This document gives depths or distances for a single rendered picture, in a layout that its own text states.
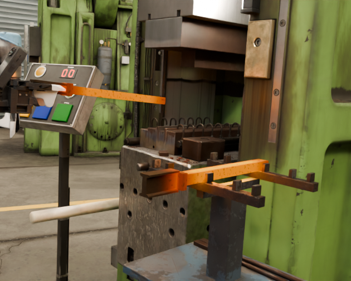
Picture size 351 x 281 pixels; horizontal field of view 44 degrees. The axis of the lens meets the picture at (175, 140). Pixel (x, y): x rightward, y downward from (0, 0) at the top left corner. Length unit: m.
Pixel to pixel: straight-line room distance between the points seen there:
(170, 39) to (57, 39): 4.84
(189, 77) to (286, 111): 0.60
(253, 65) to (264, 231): 0.51
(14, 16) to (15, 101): 8.22
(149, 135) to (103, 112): 4.67
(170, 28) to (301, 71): 0.46
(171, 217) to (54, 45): 5.03
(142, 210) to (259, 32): 0.70
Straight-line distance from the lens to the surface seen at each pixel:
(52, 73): 1.93
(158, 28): 1.53
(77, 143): 6.19
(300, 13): 1.32
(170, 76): 1.74
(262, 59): 1.34
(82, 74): 1.83
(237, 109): 1.88
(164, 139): 1.48
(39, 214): 1.73
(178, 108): 1.77
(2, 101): 1.12
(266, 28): 1.35
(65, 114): 1.76
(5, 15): 9.29
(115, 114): 6.24
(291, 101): 1.30
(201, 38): 1.49
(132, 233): 1.59
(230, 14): 1.52
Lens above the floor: 1.17
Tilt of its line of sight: 8 degrees down
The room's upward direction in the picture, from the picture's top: 3 degrees clockwise
